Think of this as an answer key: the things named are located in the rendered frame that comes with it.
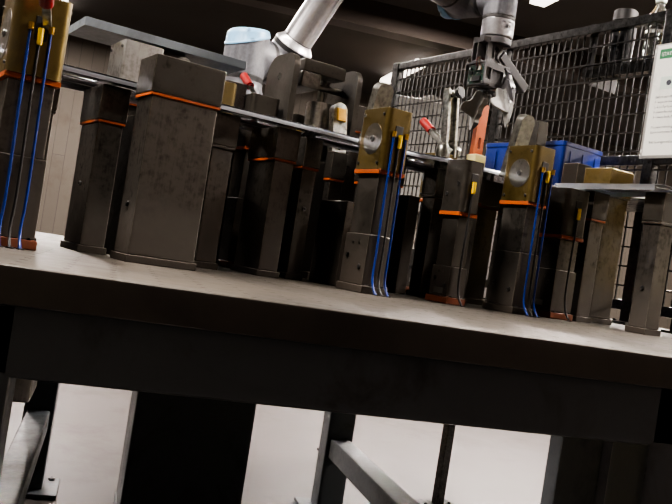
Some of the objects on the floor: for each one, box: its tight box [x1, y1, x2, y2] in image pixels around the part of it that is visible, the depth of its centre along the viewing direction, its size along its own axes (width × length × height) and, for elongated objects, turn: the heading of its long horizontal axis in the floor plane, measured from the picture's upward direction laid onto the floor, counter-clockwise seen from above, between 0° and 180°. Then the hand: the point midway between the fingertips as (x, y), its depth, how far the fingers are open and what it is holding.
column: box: [114, 391, 257, 504], centre depth 224 cm, size 31×31×66 cm
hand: (490, 127), depth 195 cm, fingers open, 11 cm apart
